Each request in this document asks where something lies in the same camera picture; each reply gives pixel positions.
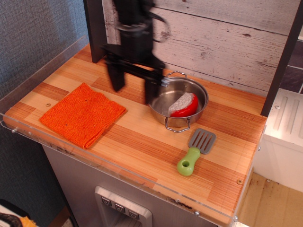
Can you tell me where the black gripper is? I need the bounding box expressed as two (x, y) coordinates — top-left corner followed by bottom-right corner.
(101, 21), (169, 105)

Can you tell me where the red white apple slice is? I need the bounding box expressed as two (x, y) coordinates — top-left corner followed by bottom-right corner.
(168, 93), (198, 118)

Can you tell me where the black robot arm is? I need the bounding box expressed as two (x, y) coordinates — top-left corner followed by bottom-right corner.
(104, 0), (168, 104)

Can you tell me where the orange knitted cloth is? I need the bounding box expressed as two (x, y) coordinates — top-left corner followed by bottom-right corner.
(39, 83), (126, 149)

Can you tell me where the stainless steel pot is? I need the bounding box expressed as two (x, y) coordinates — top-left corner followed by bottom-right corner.
(149, 71), (209, 133)

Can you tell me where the grey green toy spatula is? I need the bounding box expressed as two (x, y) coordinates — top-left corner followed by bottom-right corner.
(177, 128), (216, 176)

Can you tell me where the grey toy kitchen cabinet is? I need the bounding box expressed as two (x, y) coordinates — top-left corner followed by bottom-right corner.
(43, 146), (214, 227)

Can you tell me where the silver dispenser button panel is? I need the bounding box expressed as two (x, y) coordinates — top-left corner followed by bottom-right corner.
(95, 186), (153, 227)

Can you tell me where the white cabinet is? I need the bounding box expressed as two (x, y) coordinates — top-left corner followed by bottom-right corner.
(253, 89), (303, 192)

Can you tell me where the yellow black object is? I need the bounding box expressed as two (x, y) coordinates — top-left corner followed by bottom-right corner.
(0, 213), (37, 227)

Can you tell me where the clear acrylic guard rail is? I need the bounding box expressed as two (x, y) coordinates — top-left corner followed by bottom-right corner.
(0, 36), (266, 227)

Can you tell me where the dark right frame post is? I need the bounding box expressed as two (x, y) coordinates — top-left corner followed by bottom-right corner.
(261, 0), (303, 117)

